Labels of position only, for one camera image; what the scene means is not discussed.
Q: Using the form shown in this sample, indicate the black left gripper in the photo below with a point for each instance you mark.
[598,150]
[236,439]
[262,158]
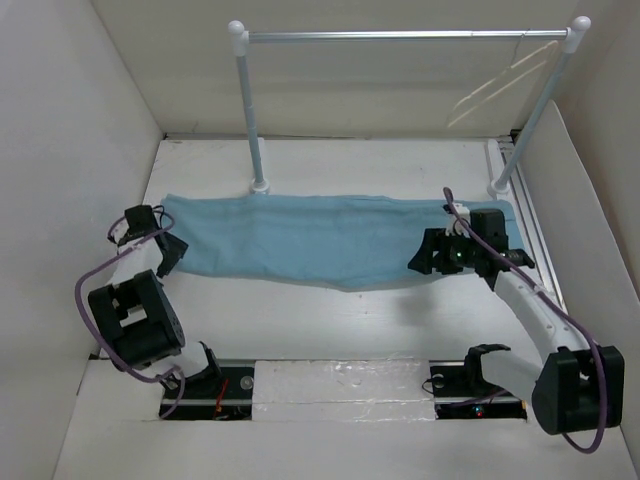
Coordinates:
[174,253]

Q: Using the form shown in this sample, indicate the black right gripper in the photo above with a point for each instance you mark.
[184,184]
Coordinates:
[433,239]

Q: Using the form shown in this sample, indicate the light blue trousers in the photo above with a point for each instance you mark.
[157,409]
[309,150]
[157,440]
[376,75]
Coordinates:
[346,242]

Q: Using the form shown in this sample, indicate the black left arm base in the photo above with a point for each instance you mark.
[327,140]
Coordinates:
[226,399]

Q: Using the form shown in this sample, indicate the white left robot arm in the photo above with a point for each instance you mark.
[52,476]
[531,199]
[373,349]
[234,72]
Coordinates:
[133,314]

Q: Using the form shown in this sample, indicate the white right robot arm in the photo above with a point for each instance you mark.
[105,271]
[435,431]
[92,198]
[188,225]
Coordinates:
[578,385]

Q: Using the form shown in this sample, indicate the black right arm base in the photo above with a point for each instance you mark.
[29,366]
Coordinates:
[456,397]

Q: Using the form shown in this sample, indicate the cream plastic clothes hanger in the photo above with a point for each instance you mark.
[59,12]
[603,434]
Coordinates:
[494,107]

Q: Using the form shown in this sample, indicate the white metal clothes rack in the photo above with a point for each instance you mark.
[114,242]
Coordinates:
[241,38]

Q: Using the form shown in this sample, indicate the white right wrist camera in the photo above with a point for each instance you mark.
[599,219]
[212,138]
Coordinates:
[459,219]

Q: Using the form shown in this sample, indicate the aluminium side rail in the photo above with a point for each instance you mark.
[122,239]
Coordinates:
[532,234]

